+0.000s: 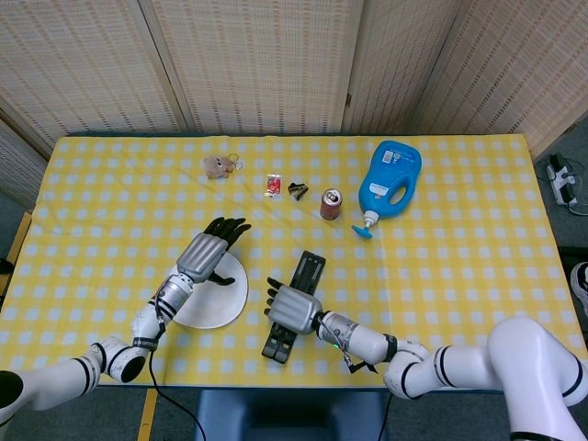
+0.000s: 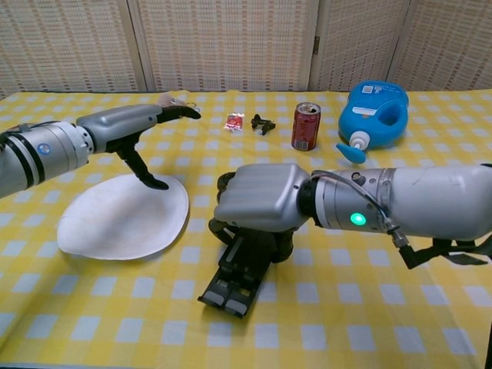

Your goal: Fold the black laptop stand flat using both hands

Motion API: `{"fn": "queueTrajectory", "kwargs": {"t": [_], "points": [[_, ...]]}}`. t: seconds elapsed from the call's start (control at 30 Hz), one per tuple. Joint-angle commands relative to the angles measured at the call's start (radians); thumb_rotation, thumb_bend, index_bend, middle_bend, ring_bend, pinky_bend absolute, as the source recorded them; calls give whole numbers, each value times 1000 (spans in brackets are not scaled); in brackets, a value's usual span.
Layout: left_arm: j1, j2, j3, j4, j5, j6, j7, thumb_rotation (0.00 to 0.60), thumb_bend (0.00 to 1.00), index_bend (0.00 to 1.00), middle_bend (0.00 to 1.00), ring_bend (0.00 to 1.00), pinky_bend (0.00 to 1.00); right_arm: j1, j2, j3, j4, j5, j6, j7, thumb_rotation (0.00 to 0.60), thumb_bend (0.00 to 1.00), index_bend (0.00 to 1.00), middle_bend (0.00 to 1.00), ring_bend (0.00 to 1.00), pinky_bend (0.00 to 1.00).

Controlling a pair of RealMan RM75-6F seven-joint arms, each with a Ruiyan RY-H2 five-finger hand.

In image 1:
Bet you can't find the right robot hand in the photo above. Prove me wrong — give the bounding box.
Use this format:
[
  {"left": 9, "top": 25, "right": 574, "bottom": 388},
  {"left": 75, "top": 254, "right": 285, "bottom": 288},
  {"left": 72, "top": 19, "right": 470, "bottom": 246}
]
[{"left": 264, "top": 277, "right": 322, "bottom": 335}]

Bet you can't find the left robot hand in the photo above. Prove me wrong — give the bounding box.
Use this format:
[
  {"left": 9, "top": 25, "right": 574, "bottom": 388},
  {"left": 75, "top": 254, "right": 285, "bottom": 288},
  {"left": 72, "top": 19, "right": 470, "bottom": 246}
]
[{"left": 176, "top": 216, "right": 253, "bottom": 287}]

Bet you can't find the black folding laptop stand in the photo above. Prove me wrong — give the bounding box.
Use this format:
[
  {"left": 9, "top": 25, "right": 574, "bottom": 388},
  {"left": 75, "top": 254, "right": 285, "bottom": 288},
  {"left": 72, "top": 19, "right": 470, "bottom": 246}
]
[{"left": 261, "top": 250, "right": 327, "bottom": 365}]

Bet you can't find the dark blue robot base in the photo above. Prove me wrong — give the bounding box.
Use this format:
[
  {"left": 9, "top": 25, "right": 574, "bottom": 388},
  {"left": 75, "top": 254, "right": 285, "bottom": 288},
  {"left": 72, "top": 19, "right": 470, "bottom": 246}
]
[{"left": 195, "top": 389, "right": 391, "bottom": 441}]

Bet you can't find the white paper plate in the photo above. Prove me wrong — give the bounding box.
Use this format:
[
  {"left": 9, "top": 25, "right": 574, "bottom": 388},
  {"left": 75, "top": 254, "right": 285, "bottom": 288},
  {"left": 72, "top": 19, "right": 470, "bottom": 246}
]
[{"left": 173, "top": 251, "right": 250, "bottom": 330}]

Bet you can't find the red soda can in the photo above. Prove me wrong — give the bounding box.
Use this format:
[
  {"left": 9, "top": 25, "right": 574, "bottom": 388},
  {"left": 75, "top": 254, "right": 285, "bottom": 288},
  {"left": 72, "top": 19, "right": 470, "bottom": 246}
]
[{"left": 320, "top": 187, "right": 344, "bottom": 221}]

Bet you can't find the blue pump detergent bottle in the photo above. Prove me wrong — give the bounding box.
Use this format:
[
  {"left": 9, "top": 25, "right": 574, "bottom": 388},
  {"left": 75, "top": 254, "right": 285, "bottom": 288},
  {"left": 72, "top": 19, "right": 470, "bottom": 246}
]
[{"left": 351, "top": 140, "right": 423, "bottom": 241}]

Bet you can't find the yellow checkered tablecloth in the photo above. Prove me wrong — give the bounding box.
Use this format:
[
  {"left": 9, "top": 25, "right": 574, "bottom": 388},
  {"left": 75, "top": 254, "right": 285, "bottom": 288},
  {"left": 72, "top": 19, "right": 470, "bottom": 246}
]
[{"left": 0, "top": 133, "right": 588, "bottom": 390}]

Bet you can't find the woven folding screen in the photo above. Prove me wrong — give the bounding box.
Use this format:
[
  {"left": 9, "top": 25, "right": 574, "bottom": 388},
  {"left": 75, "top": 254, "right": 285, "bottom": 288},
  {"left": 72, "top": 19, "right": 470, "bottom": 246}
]
[{"left": 0, "top": 0, "right": 588, "bottom": 210}]

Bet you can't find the black and white shoe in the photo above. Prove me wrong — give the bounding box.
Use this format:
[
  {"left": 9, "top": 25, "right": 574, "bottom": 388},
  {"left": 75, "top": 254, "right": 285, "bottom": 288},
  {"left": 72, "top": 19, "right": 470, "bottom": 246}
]
[{"left": 571, "top": 261, "right": 588, "bottom": 319}]

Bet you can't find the brown plush toy keychain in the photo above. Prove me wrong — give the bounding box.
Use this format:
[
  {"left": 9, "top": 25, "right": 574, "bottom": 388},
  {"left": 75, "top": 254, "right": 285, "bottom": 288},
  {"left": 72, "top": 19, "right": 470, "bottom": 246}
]
[{"left": 203, "top": 153, "right": 244, "bottom": 180}]

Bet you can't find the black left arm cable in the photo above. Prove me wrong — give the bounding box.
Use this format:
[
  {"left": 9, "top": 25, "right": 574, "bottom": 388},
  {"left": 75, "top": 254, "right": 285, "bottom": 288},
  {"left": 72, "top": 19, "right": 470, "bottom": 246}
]
[{"left": 147, "top": 321, "right": 207, "bottom": 441}]

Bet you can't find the white device with cables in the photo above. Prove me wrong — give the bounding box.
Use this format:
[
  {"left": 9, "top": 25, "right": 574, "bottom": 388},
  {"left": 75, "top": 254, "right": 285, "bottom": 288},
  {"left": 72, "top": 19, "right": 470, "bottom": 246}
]
[{"left": 545, "top": 153, "right": 584, "bottom": 216}]

